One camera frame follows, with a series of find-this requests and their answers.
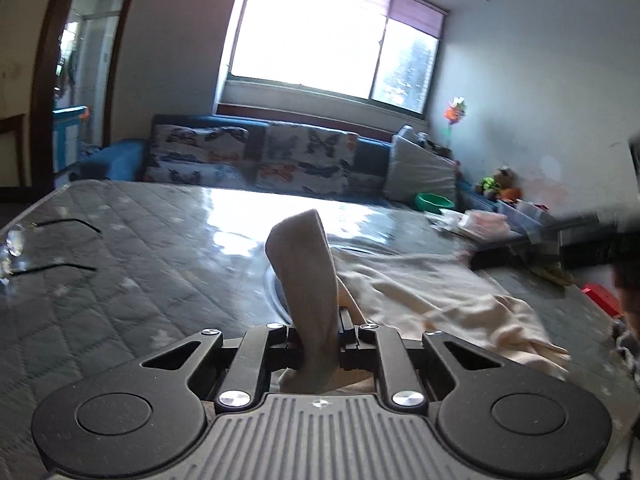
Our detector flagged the cream beige garment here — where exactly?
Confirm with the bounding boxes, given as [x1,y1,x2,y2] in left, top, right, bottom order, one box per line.
[265,210,570,394]

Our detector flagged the folded pink clothes stack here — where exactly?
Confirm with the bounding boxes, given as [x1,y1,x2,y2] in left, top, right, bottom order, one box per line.
[424,209,512,242]

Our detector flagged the red small object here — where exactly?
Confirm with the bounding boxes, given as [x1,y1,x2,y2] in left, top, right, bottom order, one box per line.
[582,283,623,318]

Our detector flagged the clear plastic storage box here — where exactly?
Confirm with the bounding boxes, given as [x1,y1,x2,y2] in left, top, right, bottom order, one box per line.
[496,200,554,234]

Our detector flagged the plush toys pile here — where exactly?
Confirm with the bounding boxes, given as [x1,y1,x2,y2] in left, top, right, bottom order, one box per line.
[474,166,522,204]

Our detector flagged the green plastic bowl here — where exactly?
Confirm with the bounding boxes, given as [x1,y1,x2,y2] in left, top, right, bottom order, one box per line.
[414,193,456,214]

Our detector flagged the grey square pillow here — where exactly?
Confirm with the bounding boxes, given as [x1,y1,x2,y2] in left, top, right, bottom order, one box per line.
[383,136,456,204]

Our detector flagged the colourful pinwheel toy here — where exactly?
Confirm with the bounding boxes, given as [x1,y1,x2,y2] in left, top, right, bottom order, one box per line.
[444,96,466,146]

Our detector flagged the right butterfly print cushion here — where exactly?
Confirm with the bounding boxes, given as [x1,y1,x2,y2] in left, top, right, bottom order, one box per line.
[256,122,359,196]

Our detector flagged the butterfly print cushion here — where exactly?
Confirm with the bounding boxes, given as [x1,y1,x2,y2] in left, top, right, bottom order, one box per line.
[256,122,359,196]
[144,125,258,188]

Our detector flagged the left butterfly print cushion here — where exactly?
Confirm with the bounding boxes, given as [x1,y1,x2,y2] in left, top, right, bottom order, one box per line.
[144,125,258,188]

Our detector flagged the blue sofa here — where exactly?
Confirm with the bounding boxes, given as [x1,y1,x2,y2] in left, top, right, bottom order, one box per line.
[74,112,482,212]

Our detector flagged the rimless eyeglasses black temples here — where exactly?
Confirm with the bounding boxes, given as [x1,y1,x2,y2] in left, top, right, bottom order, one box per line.
[1,218,102,286]

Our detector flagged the blue white cabinet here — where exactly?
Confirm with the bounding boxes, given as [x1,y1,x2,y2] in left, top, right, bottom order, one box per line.
[52,105,90,174]

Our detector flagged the window with purple blind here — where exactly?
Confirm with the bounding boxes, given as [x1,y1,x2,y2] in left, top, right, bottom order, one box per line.
[230,0,446,115]

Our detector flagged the dark wooden door frame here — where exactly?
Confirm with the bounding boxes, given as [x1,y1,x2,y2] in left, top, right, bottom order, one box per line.
[29,0,132,194]

